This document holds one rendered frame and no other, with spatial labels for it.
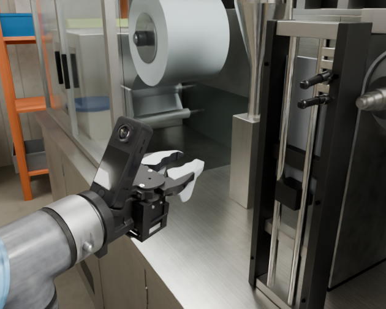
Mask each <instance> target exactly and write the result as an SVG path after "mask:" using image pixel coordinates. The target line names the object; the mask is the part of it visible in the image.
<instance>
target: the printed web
mask: <svg viewBox="0 0 386 309"><path fill-rule="evenodd" d="M385 57H386V51H385V52H384V53H383V54H381V55H380V56H379V57H378V58H377V59H376V60H375V61H374V62H373V63H372V65H371V66H370V68H369V69H368V71H367V73H366V76H365V79H364V82H363V87H362V91H361V95H362V94H364V93H367V91H368V86H369V81H370V78H371V76H372V74H373V72H374V70H375V68H376V67H377V65H378V64H379V63H380V62H381V61H382V60H383V59H384V58H385ZM385 258H386V129H384V128H383V127H382V126H381V125H380V124H379V123H378V122H377V121H376V119H375V118H374V116H373V114H372V113H371V111H370V110H369V111H366V110H360V109H358V115H357V122H356V127H355V133H354V140H353V144H352V151H351V155H350V162H349V168H348V173H347V180H346V186H345V190H344V197H343V202H342V208H341V215H340V219H339V226H338V233H337V237H336V243H335V250H334V255H333V261H332V265H331V272H330V279H329V283H328V287H329V288H332V287H334V286H335V285H337V284H339V283H341V282H342V281H344V280H346V279H348V278H350V277H352V276H354V275H355V274H357V273H359V272H361V271H362V270H364V269H367V268H368V267H370V266H372V265H374V264H375V263H377V262H379V261H381V260H383V259H385Z"/></svg>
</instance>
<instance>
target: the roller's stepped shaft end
mask: <svg viewBox="0 0 386 309"><path fill-rule="evenodd" d="M356 106H357V107H358V108H359V109H360V110H366V111H369V110H370V111H373V112H376V111H380V110H385V109H386V87H384V88H377V89H373V90H370V91H368V92H367V93H364V94H362V95H361V96H359V97H358V98H357V100H356Z"/></svg>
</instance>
